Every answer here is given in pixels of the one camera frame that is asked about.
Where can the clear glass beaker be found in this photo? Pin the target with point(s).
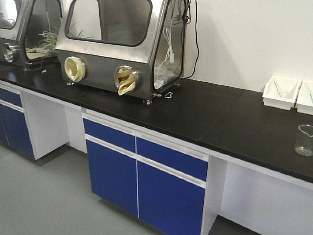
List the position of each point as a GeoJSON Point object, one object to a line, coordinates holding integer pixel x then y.
{"type": "Point", "coordinates": [304, 140]}

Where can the cream rubber glove right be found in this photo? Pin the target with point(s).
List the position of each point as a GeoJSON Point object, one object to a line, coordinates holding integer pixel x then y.
{"type": "Point", "coordinates": [125, 80]}

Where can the cream rubber glove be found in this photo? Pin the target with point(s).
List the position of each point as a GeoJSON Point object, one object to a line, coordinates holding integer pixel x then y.
{"type": "Point", "coordinates": [75, 68]}
{"type": "Point", "coordinates": [125, 80]}

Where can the blue cabinet door unit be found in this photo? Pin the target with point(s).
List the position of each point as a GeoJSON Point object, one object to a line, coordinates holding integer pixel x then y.
{"type": "Point", "coordinates": [161, 183]}

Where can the stainless steel glove box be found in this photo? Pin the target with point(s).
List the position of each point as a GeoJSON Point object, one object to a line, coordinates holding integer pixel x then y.
{"type": "Point", "coordinates": [146, 36]}

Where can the cream rubber glove left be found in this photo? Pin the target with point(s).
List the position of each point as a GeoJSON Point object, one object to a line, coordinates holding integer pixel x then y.
{"type": "Point", "coordinates": [75, 68]}

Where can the white plastic bin left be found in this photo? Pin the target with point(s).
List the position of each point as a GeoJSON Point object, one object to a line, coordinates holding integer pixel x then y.
{"type": "Point", "coordinates": [289, 89]}

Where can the white plastic bin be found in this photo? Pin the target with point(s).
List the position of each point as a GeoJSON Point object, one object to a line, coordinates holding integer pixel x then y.
{"type": "Point", "coordinates": [289, 89]}
{"type": "Point", "coordinates": [303, 103]}

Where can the green plant in box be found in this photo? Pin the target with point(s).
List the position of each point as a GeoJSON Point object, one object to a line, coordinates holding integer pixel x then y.
{"type": "Point", "coordinates": [47, 45]}

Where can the blue cabinet far left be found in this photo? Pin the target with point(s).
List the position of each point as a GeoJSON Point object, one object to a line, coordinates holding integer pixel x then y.
{"type": "Point", "coordinates": [13, 127]}

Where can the white plastic bin middle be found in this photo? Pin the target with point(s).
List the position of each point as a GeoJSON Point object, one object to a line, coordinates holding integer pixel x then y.
{"type": "Point", "coordinates": [303, 103]}

